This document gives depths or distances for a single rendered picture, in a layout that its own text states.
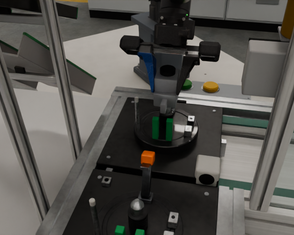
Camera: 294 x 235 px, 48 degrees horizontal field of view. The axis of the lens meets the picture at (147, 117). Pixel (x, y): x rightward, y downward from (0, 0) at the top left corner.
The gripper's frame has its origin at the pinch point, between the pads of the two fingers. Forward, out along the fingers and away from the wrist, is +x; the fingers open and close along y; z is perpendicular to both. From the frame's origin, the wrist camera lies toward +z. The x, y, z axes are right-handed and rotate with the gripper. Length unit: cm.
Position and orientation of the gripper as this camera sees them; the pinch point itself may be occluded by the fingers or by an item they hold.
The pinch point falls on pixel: (166, 75)
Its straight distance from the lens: 63.2
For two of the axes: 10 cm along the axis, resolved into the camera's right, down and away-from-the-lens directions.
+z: -1.7, -0.2, -9.8
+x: -1.2, 9.9, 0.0
